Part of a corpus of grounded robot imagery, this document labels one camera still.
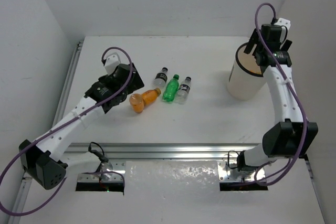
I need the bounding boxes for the aluminium rail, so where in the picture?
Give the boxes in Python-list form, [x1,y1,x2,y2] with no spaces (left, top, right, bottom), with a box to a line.
[60,142,297,161]
[52,40,83,127]

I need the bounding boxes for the white bin with black rim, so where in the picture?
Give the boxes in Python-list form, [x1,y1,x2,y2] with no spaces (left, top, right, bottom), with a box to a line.
[227,42,266,101]

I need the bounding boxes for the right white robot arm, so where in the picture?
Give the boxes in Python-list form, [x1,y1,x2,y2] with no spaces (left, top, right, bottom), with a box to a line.
[237,24,318,172]

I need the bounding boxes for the orange bottle lying sideways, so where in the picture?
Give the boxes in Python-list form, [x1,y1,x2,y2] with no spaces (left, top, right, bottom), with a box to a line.
[141,88,161,106]

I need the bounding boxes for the front aluminium rail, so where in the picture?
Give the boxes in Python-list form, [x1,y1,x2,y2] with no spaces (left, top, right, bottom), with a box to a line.
[60,142,297,161]

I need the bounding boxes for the left aluminium rail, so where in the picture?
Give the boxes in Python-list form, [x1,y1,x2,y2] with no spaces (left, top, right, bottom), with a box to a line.
[52,40,83,127]

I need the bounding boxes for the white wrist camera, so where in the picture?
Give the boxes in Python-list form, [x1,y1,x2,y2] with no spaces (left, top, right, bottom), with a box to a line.
[103,52,121,75]
[275,18,291,29]

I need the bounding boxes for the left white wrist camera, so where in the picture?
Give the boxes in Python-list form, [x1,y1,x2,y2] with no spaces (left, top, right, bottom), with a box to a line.
[103,52,121,75]

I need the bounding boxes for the black label clear bottle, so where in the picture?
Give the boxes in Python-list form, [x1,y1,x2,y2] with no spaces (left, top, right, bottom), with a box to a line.
[153,67,168,88]

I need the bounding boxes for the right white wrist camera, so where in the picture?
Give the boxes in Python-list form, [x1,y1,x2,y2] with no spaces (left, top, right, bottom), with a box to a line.
[275,18,291,29]

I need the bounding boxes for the blue label clear bottle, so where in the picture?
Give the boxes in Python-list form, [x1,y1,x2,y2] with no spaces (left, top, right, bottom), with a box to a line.
[175,77,192,104]

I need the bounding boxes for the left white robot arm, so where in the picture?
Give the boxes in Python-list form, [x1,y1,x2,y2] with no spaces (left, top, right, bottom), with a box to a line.
[19,63,144,190]

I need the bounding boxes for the green plastic bottle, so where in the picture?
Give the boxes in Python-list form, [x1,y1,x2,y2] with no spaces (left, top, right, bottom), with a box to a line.
[162,74,180,103]

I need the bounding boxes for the orange bottle facing camera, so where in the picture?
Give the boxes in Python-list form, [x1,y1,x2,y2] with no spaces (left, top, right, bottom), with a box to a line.
[129,93,144,113]

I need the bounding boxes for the orange bottle front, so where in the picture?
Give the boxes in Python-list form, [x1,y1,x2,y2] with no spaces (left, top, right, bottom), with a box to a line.
[248,66,262,75]

